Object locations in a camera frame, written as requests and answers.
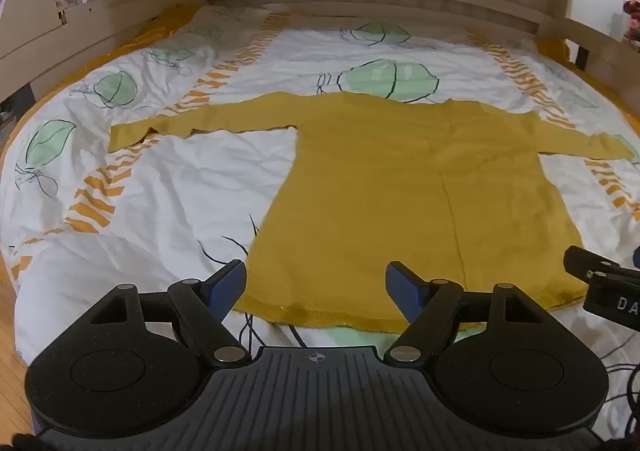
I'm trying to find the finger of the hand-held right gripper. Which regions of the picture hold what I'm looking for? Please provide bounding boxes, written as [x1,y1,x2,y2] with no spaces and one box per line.
[563,246,640,283]

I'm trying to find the red floral item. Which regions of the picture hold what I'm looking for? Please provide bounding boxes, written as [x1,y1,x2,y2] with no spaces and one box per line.
[622,0,640,40]

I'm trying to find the black cable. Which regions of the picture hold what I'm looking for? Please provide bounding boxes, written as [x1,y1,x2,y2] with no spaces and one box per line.
[602,361,640,439]

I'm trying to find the mustard yellow long-sleeve shirt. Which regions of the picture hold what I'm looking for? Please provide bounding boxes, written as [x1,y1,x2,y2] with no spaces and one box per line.
[109,91,636,332]

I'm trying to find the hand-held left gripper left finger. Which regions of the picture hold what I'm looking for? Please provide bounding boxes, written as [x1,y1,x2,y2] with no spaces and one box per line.
[90,259,251,366]

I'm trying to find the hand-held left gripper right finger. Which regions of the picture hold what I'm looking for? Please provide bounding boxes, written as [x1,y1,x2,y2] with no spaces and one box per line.
[384,260,549,367]

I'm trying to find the white leaf-print duvet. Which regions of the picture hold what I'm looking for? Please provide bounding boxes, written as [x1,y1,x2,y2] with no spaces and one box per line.
[0,6,640,451]

